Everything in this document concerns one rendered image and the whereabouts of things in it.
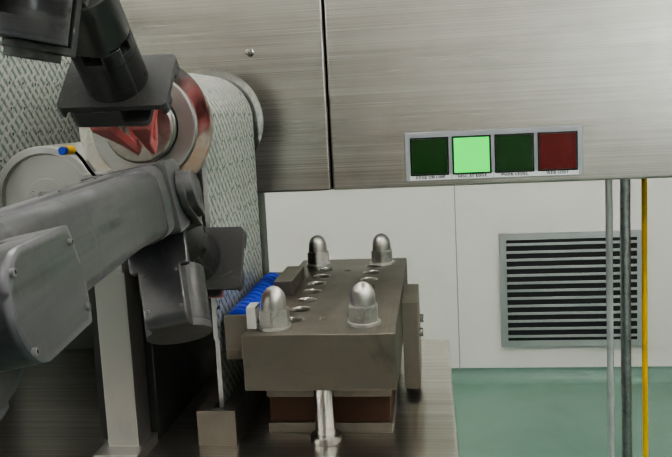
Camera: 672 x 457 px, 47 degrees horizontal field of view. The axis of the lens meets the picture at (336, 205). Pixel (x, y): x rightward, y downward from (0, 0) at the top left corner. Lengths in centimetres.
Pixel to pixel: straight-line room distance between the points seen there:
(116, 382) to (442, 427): 36
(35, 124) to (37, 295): 75
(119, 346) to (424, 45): 59
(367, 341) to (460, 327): 281
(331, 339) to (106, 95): 33
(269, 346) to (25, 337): 57
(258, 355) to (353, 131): 43
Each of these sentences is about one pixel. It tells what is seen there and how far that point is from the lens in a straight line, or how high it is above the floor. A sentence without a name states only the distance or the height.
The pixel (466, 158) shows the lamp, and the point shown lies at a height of 118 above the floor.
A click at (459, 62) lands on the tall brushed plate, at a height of 132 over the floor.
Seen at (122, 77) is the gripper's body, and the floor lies 129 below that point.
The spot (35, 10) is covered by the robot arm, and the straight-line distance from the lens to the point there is 60.
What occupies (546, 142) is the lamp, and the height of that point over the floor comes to 120.
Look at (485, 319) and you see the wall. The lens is 359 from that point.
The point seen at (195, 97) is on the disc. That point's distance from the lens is 83.
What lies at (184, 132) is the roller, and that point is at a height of 124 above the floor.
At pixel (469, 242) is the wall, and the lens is 351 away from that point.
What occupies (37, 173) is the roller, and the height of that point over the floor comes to 120.
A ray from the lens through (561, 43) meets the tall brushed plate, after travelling 114.
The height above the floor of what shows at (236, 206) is 115.
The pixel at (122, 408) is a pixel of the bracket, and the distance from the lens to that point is 88.
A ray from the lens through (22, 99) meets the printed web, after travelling 99.
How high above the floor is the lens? 126
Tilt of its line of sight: 7 degrees down
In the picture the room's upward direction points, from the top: 3 degrees counter-clockwise
